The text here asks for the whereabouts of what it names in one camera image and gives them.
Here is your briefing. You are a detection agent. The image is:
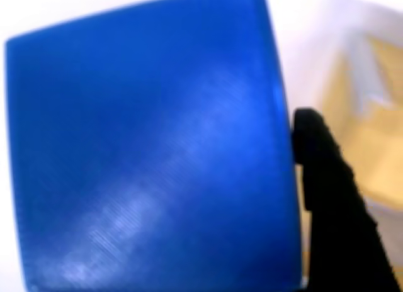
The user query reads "blue block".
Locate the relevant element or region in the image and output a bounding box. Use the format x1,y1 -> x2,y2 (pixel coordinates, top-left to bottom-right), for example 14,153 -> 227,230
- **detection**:
3,0 -> 308,292

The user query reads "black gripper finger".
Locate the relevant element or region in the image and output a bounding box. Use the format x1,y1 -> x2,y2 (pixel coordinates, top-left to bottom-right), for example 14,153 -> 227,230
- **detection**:
290,106 -> 402,292

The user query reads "yellow cardboard box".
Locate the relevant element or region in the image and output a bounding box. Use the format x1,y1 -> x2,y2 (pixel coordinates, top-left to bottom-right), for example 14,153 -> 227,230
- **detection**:
317,33 -> 403,211

